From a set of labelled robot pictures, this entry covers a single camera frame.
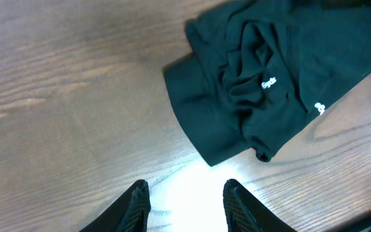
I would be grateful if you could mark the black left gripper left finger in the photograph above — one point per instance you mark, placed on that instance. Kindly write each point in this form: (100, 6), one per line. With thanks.
(129, 213)

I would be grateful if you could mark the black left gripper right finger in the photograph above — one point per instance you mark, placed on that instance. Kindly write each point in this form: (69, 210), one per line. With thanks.
(245, 213)

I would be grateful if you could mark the black t-shirt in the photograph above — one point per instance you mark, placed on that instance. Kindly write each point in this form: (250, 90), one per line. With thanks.
(260, 71)

